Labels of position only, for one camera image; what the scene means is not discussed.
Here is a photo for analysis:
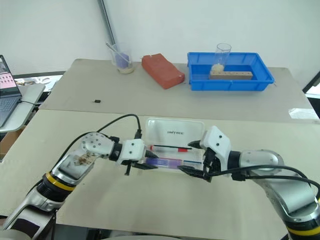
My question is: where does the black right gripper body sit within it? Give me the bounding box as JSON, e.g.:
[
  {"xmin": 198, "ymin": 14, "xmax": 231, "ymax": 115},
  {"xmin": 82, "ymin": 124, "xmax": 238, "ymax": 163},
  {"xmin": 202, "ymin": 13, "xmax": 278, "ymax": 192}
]
[{"xmin": 203, "ymin": 148, "xmax": 221, "ymax": 184}]

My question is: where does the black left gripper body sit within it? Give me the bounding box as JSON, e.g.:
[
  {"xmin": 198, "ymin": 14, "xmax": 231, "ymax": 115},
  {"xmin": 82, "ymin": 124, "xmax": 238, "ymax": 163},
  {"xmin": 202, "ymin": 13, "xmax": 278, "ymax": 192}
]
[{"xmin": 121, "ymin": 157, "xmax": 147, "ymax": 177}]

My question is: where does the purple marker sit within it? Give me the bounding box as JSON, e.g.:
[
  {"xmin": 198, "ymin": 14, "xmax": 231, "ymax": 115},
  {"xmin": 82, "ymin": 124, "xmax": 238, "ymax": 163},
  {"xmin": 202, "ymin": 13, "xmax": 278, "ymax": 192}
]
[{"xmin": 144, "ymin": 157, "xmax": 202, "ymax": 169}]

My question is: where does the red marker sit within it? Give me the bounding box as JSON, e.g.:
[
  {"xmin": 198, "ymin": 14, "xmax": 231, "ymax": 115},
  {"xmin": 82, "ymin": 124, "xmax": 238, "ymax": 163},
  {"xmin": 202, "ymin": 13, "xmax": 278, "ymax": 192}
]
[{"xmin": 152, "ymin": 144, "xmax": 194, "ymax": 153}]

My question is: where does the clear plastic pencil case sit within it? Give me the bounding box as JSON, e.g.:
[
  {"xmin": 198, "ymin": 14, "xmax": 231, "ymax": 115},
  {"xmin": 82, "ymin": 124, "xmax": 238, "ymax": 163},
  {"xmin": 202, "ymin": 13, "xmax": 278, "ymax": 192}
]
[{"xmin": 144, "ymin": 117, "xmax": 208, "ymax": 174}]

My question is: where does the blue plastic bin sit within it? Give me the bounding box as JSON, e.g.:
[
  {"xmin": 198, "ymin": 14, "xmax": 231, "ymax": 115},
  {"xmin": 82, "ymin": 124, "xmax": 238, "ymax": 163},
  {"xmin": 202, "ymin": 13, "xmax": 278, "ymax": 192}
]
[{"xmin": 187, "ymin": 51, "xmax": 276, "ymax": 92}]

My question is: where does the red brick-shaped box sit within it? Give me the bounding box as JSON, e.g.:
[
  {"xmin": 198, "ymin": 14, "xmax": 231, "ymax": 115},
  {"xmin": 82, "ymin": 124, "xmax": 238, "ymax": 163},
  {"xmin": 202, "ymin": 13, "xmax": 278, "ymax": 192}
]
[{"xmin": 141, "ymin": 52, "xmax": 186, "ymax": 90}]

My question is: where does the white cotton wad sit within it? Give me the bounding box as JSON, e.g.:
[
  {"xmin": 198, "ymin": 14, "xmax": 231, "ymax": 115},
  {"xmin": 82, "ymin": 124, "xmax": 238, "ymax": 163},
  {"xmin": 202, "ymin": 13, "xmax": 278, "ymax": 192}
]
[{"xmin": 211, "ymin": 63, "xmax": 225, "ymax": 74}]

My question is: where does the wooden block with holes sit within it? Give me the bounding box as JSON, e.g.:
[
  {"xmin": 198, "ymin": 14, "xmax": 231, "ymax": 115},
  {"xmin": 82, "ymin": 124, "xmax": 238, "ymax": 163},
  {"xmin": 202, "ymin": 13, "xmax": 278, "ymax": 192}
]
[{"xmin": 208, "ymin": 69, "xmax": 254, "ymax": 81}]

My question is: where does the clear beaker with purple liquid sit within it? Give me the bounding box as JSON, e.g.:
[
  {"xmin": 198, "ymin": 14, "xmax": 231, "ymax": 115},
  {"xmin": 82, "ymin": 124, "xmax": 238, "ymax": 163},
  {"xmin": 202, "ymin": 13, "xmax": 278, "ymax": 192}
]
[{"xmin": 109, "ymin": 43, "xmax": 136, "ymax": 75}]

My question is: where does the clear glass tube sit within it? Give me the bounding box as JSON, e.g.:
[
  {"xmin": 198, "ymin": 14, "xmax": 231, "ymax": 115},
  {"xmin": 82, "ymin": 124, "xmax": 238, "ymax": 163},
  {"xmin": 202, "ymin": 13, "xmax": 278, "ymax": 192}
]
[{"xmin": 214, "ymin": 42, "xmax": 232, "ymax": 76}]

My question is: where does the crumpled clear plastic sheet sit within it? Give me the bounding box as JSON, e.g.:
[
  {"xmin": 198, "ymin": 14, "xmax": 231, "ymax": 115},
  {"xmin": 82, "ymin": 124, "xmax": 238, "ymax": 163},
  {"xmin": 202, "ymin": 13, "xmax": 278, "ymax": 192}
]
[{"xmin": 288, "ymin": 107, "xmax": 320, "ymax": 121}]

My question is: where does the glass stirring rod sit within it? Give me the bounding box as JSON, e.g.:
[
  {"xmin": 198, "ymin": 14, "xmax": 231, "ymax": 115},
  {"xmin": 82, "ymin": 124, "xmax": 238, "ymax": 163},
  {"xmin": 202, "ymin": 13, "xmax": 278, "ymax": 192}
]
[{"xmin": 105, "ymin": 42, "xmax": 131, "ymax": 64}]

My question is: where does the dark cluttered side table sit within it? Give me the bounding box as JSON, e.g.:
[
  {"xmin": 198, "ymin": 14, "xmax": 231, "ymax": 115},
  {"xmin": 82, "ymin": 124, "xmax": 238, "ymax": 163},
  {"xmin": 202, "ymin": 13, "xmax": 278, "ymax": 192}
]
[{"xmin": 11, "ymin": 70, "xmax": 66, "ymax": 94}]

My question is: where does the brown cardboard box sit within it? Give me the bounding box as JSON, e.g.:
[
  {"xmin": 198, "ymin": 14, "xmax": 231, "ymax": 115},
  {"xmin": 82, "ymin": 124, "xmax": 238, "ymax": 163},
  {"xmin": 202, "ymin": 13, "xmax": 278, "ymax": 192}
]
[{"xmin": 0, "ymin": 125, "xmax": 27, "ymax": 161}]

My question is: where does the white side table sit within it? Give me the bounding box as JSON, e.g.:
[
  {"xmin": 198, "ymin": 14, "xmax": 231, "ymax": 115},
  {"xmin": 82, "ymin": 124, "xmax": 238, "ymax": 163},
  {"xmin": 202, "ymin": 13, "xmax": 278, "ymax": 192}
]
[{"xmin": 0, "ymin": 83, "xmax": 47, "ymax": 134}]

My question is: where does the dark framed panel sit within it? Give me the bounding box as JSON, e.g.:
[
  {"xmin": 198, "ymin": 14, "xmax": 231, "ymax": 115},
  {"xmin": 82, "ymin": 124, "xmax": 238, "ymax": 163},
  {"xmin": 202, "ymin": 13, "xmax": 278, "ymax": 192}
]
[{"xmin": 301, "ymin": 71, "xmax": 320, "ymax": 95}]

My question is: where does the grey metal pole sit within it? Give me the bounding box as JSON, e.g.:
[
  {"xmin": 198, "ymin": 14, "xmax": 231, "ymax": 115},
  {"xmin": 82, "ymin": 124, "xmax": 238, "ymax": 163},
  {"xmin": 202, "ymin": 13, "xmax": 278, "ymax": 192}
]
[{"xmin": 96, "ymin": 0, "xmax": 118, "ymax": 46}]

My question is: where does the grey laptop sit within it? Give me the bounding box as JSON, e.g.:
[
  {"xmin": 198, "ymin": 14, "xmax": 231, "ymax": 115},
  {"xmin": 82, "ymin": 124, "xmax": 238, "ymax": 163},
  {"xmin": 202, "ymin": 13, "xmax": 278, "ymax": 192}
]
[{"xmin": 0, "ymin": 54, "xmax": 23, "ymax": 128}]

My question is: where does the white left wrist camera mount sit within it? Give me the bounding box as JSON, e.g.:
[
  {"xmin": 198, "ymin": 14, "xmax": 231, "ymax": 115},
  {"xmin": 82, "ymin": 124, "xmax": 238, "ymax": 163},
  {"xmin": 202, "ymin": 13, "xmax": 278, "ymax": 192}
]
[{"xmin": 116, "ymin": 138, "xmax": 147, "ymax": 166}]

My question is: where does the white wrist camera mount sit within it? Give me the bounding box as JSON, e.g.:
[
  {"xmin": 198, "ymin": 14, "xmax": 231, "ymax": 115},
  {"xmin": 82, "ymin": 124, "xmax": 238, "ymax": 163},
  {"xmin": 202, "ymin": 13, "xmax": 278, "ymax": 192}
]
[
  {"xmin": 199, "ymin": 125, "xmax": 232, "ymax": 164},
  {"xmin": 116, "ymin": 138, "xmax": 147, "ymax": 166}
]

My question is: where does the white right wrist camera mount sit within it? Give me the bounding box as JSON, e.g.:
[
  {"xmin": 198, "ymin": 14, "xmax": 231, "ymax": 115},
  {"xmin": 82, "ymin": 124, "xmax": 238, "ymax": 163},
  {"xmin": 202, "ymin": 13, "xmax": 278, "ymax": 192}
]
[{"xmin": 199, "ymin": 125, "xmax": 232, "ymax": 164}]

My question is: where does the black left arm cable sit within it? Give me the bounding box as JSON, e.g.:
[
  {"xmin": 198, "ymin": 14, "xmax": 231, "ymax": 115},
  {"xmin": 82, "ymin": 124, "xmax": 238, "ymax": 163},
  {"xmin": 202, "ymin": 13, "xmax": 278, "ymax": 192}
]
[{"xmin": 51, "ymin": 113, "xmax": 143, "ymax": 173}]

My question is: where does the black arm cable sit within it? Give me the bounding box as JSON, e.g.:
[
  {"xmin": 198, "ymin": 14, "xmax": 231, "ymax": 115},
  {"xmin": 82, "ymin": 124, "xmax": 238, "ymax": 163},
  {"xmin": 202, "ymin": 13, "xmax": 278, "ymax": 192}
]
[
  {"xmin": 51, "ymin": 113, "xmax": 143, "ymax": 173},
  {"xmin": 209, "ymin": 164, "xmax": 320, "ymax": 202}
]

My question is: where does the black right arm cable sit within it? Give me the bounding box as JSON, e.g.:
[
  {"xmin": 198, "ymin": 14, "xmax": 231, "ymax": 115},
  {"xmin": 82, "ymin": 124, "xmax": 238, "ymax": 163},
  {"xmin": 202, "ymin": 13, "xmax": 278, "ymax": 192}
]
[{"xmin": 209, "ymin": 164, "xmax": 320, "ymax": 202}]

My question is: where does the black laptop cable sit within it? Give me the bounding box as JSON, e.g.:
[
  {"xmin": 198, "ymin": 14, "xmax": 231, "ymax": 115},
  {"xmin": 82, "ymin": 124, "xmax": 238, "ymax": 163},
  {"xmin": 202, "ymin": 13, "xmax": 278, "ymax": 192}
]
[{"xmin": 17, "ymin": 98, "xmax": 41, "ymax": 107}]

